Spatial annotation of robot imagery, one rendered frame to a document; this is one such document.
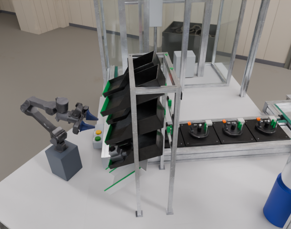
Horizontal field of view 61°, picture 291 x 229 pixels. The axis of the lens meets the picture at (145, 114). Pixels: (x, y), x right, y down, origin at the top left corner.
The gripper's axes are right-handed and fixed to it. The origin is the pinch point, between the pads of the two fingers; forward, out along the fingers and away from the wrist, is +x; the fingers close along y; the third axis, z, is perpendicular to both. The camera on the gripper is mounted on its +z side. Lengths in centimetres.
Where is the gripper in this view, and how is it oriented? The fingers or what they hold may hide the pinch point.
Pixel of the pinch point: (90, 121)
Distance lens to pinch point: 136.2
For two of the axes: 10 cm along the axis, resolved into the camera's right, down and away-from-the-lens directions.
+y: 1.1, -5.8, 8.1
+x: 9.7, 2.5, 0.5
